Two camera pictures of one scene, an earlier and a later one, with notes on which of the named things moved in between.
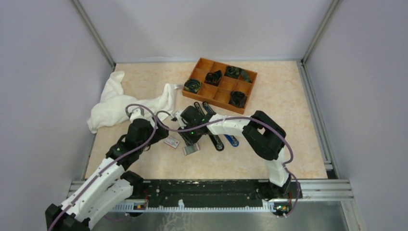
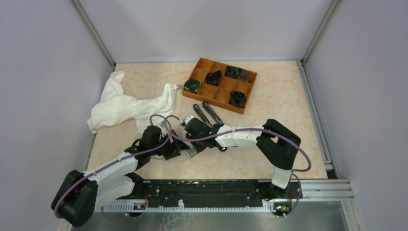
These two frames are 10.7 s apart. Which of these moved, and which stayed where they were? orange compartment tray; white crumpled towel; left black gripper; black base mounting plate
Moved: left black gripper
Stayed: black base mounting plate; white crumpled towel; orange compartment tray
